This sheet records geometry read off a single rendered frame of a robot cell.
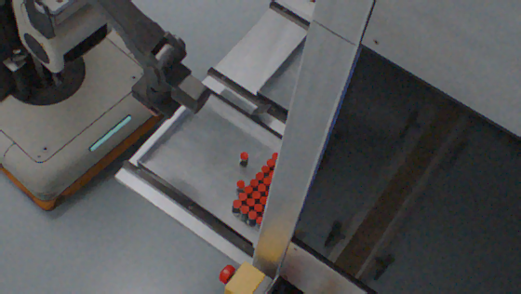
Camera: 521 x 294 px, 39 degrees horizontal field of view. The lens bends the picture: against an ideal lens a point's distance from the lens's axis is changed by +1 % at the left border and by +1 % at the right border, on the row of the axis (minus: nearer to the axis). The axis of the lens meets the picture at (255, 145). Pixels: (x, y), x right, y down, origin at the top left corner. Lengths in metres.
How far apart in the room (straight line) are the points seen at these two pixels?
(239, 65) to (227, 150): 0.26
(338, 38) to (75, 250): 1.92
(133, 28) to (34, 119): 1.28
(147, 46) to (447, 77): 0.68
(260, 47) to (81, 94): 0.85
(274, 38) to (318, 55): 1.11
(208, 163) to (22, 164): 0.90
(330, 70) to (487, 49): 0.22
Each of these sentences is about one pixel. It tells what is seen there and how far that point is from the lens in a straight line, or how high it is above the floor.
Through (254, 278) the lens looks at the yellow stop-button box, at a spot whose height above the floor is 1.03.
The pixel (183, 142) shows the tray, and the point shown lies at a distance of 1.78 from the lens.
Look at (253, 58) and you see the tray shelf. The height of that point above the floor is 0.88.
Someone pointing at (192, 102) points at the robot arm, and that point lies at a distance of 1.39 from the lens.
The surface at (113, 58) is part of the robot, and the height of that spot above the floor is 0.28.
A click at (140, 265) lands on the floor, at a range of 2.59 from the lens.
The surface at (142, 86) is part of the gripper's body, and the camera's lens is 1.51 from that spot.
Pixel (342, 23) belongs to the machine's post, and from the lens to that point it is 0.81.
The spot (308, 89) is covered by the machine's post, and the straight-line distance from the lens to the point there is 0.93.
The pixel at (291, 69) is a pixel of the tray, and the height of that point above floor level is 0.88.
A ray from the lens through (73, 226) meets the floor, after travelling 2.67.
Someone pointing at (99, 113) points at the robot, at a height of 0.28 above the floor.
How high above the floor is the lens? 2.44
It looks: 61 degrees down
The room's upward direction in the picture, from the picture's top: 10 degrees clockwise
